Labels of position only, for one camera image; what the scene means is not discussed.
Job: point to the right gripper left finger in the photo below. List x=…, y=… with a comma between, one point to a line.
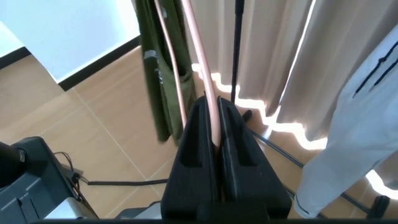
x=189, y=174

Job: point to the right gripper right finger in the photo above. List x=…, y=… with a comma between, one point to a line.
x=252, y=180

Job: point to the beige curtain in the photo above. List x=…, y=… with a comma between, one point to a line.
x=267, y=46

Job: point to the green short-sleeved shirt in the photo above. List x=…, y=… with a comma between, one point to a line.
x=158, y=102

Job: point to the pale grey shorts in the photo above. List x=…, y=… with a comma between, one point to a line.
x=357, y=130

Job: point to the black clothes rack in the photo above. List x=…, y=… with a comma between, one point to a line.
x=237, y=46

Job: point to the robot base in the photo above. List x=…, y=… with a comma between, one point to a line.
x=34, y=180

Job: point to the pink clothes hanger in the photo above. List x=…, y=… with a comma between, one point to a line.
x=202, y=62

